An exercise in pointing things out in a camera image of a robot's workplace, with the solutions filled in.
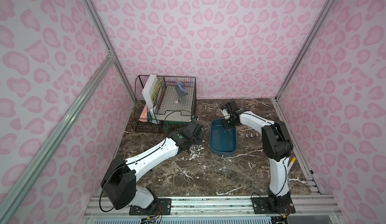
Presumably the teal plastic storage box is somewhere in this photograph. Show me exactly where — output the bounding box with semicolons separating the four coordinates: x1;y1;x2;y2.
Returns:
210;119;238;156

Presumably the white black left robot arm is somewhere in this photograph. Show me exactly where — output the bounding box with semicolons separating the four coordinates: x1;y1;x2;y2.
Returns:
101;119;204;210

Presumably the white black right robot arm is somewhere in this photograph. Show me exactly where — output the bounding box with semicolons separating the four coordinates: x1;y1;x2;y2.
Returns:
221;101;294;212

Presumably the grey blue tape dispenser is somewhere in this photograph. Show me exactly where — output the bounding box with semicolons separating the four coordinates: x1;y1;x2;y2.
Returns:
175;81;189;96

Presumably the colourful picture book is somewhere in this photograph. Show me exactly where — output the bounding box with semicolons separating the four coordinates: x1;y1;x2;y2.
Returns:
150;77;166;108

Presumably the yellow capped white marker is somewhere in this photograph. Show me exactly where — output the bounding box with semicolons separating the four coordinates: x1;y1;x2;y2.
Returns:
287;157;296;173

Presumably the black wire mesh rack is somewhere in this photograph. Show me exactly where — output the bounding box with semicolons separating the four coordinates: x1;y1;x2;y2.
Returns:
131;74;197;133

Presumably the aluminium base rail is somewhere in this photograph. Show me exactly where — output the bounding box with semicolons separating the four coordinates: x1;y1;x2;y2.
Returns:
79;193;344;224

